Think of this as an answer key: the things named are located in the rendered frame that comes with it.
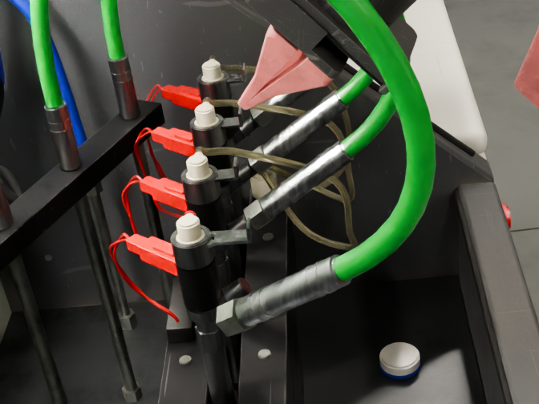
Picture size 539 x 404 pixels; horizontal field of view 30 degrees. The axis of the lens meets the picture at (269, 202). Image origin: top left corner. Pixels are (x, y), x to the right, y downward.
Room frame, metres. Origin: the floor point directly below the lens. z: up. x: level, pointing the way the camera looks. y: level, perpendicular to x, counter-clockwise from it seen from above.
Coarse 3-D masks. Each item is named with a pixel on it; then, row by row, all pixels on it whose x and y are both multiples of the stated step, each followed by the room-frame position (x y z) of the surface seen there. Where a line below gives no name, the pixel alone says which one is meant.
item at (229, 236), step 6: (216, 234) 0.57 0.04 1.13; (222, 234) 0.57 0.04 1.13; (228, 234) 0.57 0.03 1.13; (234, 234) 0.56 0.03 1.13; (240, 234) 0.56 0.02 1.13; (246, 234) 0.56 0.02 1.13; (210, 240) 0.56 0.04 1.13; (216, 240) 0.56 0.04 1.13; (222, 240) 0.56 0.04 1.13; (228, 240) 0.56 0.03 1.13; (234, 240) 0.56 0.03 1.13; (240, 240) 0.56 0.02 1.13; (246, 240) 0.56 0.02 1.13; (210, 246) 0.56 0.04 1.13
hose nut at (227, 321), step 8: (224, 304) 0.47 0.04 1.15; (232, 304) 0.46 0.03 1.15; (224, 312) 0.46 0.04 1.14; (232, 312) 0.46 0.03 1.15; (216, 320) 0.46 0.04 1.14; (224, 320) 0.46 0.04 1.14; (232, 320) 0.46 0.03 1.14; (224, 328) 0.46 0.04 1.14; (232, 328) 0.46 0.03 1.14; (240, 328) 0.45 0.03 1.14; (248, 328) 0.46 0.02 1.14
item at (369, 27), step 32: (352, 0) 0.42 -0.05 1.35; (384, 32) 0.41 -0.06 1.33; (384, 64) 0.41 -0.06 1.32; (416, 96) 0.41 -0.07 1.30; (416, 128) 0.40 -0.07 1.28; (416, 160) 0.40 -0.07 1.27; (416, 192) 0.40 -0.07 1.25; (384, 224) 0.42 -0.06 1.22; (416, 224) 0.41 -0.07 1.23; (352, 256) 0.42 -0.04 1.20; (384, 256) 0.41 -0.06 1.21
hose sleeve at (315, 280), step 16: (336, 256) 0.44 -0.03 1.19; (304, 272) 0.44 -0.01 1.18; (320, 272) 0.43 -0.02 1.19; (272, 288) 0.45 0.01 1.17; (288, 288) 0.44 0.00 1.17; (304, 288) 0.43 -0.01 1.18; (320, 288) 0.43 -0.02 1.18; (336, 288) 0.43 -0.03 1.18; (240, 304) 0.46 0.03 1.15; (256, 304) 0.45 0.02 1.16; (272, 304) 0.44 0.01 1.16; (288, 304) 0.44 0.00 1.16; (240, 320) 0.45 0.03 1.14; (256, 320) 0.45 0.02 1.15
